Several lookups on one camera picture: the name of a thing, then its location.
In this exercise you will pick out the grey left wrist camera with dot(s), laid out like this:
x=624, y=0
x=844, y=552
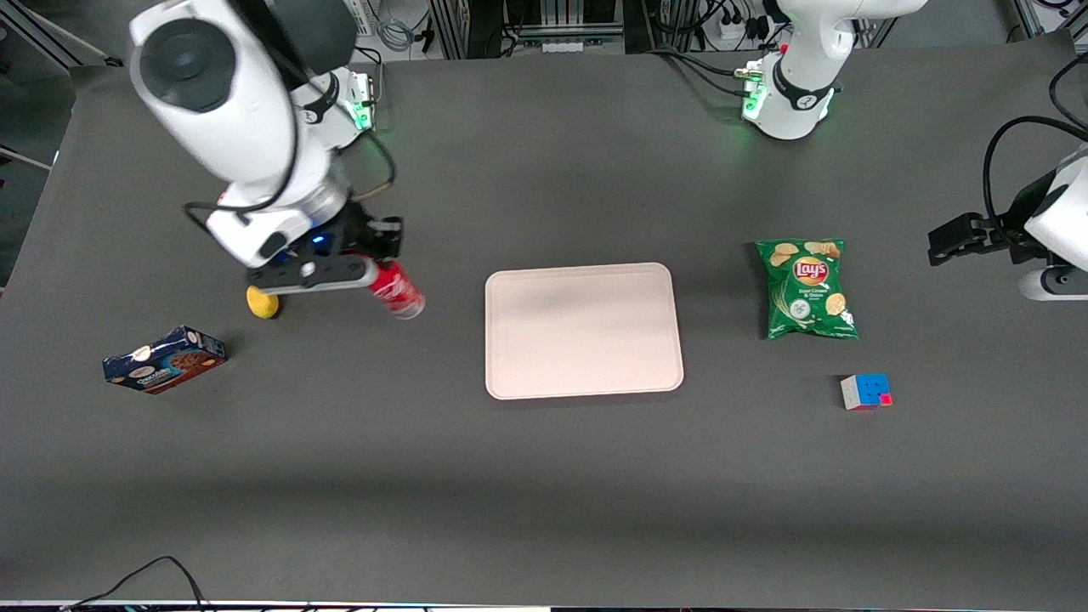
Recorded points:
x=1054, y=284

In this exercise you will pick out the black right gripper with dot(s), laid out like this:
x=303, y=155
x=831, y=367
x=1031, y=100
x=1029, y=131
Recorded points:
x=364, y=235

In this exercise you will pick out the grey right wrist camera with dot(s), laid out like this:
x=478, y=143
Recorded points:
x=310, y=274

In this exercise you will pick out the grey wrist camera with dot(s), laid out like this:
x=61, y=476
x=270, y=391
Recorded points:
x=310, y=274
x=1054, y=284

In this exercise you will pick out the green Lays chips bag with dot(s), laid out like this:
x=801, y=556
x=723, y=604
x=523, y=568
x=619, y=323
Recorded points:
x=807, y=289

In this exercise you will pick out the yellow lemon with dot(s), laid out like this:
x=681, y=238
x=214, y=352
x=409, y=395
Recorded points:
x=262, y=303

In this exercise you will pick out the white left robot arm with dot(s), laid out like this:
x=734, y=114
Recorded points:
x=795, y=102

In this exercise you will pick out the blue rubiks cube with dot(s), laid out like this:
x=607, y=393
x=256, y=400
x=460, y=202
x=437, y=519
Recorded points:
x=865, y=391

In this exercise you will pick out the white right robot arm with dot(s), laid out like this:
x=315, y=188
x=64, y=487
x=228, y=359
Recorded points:
x=246, y=127

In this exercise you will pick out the white power strip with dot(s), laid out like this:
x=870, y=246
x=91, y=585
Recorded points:
x=733, y=25

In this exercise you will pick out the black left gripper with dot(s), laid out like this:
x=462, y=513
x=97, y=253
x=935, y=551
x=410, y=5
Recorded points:
x=1000, y=231

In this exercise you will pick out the cream plastic tray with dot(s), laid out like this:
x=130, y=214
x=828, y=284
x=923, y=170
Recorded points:
x=583, y=330

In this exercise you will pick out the blue chocolate snack box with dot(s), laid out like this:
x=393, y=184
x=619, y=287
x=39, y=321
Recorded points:
x=166, y=359

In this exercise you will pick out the red soda can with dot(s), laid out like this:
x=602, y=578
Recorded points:
x=398, y=291

